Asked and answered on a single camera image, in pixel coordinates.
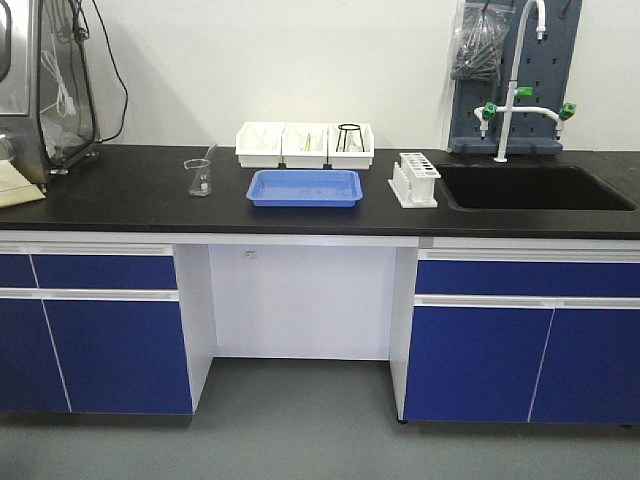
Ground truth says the white test tube rack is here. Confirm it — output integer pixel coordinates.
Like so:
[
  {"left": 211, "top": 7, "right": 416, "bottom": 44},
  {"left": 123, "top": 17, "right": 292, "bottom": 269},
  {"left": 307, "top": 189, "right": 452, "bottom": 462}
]
[{"left": 388, "top": 152, "right": 441, "bottom": 208}]

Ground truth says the blue plastic tray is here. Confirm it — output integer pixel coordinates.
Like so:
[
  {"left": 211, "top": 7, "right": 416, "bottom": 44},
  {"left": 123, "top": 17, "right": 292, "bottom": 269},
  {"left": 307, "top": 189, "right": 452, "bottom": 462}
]
[{"left": 246, "top": 170, "right": 363, "bottom": 208}]

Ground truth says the middle white storage bin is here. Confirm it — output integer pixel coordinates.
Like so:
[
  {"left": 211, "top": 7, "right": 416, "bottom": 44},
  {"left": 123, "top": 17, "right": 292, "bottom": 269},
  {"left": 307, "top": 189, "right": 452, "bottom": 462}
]
[{"left": 282, "top": 122, "right": 328, "bottom": 169}]

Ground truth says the white storage bin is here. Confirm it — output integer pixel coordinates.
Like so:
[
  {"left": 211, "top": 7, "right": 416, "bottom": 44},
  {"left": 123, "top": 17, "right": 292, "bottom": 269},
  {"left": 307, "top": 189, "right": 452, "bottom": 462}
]
[
  {"left": 235, "top": 121, "right": 286, "bottom": 168},
  {"left": 328, "top": 123, "right": 375, "bottom": 170},
  {"left": 282, "top": 122, "right": 328, "bottom": 169}
]

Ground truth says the right white storage bin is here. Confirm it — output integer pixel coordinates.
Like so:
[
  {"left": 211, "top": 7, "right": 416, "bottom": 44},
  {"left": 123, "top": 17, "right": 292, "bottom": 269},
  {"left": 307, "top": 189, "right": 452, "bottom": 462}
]
[{"left": 328, "top": 123, "right": 375, "bottom": 170}]

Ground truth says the left white storage bin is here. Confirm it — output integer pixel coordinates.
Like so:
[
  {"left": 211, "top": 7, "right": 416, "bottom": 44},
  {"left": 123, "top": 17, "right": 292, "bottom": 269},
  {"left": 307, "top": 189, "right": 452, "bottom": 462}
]
[{"left": 235, "top": 121, "right": 286, "bottom": 168}]

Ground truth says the glass beaker on counter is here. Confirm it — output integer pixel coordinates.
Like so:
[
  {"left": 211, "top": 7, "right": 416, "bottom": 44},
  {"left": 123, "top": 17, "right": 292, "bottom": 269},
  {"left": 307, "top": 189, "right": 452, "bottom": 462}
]
[{"left": 183, "top": 159, "right": 211, "bottom": 197}]

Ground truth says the black lab sink basin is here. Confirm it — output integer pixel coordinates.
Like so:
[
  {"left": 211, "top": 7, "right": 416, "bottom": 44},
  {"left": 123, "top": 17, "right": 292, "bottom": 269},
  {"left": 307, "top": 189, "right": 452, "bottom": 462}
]
[{"left": 438, "top": 165, "right": 635, "bottom": 211}]

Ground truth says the white gooseneck lab faucet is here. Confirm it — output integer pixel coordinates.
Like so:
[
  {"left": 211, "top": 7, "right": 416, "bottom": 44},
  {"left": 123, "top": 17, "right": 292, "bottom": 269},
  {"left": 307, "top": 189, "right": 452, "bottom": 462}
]
[{"left": 474, "top": 1, "right": 581, "bottom": 163}]

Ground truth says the left blue cabinet unit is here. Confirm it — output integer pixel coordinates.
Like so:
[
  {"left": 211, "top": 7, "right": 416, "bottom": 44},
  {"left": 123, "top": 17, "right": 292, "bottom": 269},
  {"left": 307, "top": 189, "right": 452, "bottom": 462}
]
[{"left": 1, "top": 244, "right": 195, "bottom": 415}]

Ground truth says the blue cabinet unit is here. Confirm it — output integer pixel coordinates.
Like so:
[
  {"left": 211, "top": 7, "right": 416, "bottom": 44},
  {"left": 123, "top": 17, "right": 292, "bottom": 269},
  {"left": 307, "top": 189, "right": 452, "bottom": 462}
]
[
  {"left": 390, "top": 248, "right": 639, "bottom": 424},
  {"left": 1, "top": 244, "right": 195, "bottom": 415}
]

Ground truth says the right blue cabinet unit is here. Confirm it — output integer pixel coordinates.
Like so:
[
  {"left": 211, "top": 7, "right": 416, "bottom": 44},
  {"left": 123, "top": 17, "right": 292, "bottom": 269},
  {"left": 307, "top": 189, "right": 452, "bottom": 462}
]
[{"left": 390, "top": 248, "right": 639, "bottom": 424}]

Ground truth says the plastic bag of pegs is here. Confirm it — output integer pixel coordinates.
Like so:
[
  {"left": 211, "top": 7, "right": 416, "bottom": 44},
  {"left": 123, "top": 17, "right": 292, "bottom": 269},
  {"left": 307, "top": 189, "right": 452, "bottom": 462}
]
[{"left": 450, "top": 1, "right": 514, "bottom": 82}]

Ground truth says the stainless steel cabinet appliance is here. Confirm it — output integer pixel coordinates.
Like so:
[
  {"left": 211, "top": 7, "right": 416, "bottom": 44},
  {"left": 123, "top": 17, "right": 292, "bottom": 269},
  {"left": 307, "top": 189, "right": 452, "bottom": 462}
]
[{"left": 1, "top": 0, "right": 98, "bottom": 187}]

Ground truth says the beige paper folder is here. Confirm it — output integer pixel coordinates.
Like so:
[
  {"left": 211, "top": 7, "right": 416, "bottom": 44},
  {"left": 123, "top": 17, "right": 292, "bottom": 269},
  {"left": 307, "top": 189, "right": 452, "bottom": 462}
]
[{"left": 0, "top": 160, "right": 45, "bottom": 208}]

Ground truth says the black wire tripod stand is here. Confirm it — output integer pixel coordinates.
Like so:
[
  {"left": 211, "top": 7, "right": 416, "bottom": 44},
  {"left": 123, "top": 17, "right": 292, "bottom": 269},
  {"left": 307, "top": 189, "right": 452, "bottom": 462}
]
[{"left": 336, "top": 123, "right": 365, "bottom": 152}]

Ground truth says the black power cable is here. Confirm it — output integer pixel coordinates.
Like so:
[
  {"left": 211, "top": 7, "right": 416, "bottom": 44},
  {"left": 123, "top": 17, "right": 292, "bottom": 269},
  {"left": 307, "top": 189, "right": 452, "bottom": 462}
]
[{"left": 69, "top": 0, "right": 129, "bottom": 145}]

